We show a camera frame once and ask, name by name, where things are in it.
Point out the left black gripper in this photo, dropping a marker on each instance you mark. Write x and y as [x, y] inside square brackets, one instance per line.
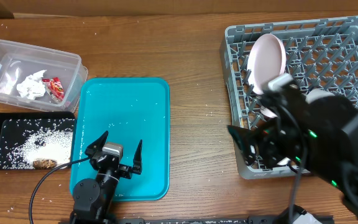
[127, 171]

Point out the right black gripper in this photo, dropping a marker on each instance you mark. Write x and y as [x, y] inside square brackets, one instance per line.
[273, 151]

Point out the white round plate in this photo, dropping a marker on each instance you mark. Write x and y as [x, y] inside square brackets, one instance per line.
[266, 61]

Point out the red snack wrapper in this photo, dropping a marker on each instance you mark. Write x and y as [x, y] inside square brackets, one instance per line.
[54, 88]

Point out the white napkin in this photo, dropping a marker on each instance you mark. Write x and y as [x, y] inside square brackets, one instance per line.
[32, 87]

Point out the pink bowl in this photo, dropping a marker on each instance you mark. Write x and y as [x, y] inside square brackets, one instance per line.
[316, 94]

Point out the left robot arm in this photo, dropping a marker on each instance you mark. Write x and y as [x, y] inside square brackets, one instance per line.
[92, 197]

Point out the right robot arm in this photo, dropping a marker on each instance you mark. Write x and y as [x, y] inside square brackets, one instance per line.
[321, 137]

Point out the grey dishwasher rack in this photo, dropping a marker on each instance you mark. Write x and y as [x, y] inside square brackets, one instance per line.
[320, 54]

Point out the grey bowl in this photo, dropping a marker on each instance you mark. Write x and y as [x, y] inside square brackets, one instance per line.
[268, 113]

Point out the teal serving tray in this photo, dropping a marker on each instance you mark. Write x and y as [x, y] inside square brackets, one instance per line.
[132, 111]

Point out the clear plastic storage bin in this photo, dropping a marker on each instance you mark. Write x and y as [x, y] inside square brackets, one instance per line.
[18, 61]

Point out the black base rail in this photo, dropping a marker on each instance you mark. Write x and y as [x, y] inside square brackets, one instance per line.
[266, 219]

